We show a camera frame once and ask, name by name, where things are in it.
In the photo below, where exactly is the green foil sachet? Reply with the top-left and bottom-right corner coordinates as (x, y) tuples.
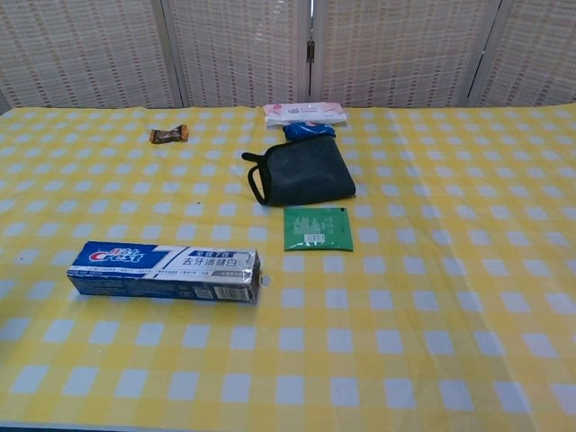
(283, 205), (356, 252)

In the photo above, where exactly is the pink white wet wipes pack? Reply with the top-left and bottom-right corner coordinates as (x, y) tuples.
(262, 102), (348, 130)

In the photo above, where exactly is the blue snack packet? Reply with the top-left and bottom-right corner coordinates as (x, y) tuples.
(282, 120), (338, 140)

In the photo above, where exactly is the brown candy wrapper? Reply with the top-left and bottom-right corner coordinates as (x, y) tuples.
(149, 124), (189, 145)

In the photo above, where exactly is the black folded cloth with loop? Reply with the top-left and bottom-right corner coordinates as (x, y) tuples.
(241, 136), (357, 208)

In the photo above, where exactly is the woven folding screen panel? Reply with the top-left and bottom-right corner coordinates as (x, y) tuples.
(310, 0), (500, 108)
(161, 0), (316, 108)
(467, 0), (576, 108)
(0, 0), (184, 109)

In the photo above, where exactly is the yellow white checked tablecloth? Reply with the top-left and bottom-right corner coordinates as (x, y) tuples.
(0, 105), (576, 432)

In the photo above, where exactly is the blue and white carton box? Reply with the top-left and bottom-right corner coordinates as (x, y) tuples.
(66, 240), (265, 306)

